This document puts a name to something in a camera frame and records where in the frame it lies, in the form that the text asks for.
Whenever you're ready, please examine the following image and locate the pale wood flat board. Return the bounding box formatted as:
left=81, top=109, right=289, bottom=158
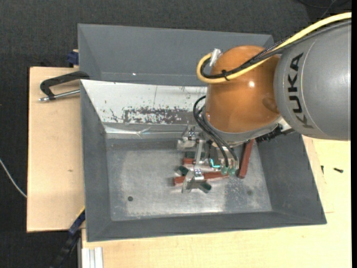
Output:
left=26, top=66, right=86, bottom=233

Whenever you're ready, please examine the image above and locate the dark green flat block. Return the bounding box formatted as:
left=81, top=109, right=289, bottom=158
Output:
left=194, top=180, right=213, bottom=194
left=175, top=164, right=191, bottom=178

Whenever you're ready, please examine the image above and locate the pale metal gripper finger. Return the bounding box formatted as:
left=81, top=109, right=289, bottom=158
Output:
left=181, top=167, right=206, bottom=194
left=176, top=126, right=200, bottom=151

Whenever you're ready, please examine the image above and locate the grey metal bin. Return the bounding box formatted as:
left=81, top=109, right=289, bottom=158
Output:
left=77, top=23, right=327, bottom=242

